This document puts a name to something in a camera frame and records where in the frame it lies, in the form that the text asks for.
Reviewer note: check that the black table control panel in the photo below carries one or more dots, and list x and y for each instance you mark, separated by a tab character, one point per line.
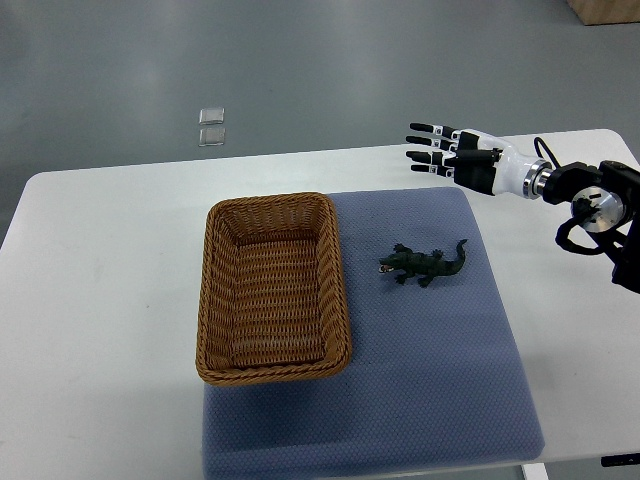
632	459

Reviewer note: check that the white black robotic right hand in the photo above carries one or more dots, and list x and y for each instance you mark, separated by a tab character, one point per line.
477	161

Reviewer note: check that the dark green toy crocodile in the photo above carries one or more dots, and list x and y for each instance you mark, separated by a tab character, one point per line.
426	266

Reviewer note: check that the blue-grey fabric mat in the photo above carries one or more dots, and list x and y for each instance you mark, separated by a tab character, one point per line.
435	378

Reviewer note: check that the floor socket plate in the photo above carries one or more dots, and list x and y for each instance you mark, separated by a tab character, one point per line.
211	115
212	136

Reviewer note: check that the white table leg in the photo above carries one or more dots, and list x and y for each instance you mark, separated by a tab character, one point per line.
534	471

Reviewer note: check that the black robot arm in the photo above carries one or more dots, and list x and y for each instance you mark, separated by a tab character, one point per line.
604	204

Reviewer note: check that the wooden box corner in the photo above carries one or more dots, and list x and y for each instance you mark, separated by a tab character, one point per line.
605	12

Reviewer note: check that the brown wicker basket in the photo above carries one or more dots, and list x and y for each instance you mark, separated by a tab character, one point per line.
273	304

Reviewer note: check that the lower floor socket plate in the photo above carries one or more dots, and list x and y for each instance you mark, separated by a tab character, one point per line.
212	136

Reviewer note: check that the upper floor socket plate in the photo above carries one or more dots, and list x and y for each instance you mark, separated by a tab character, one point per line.
211	115

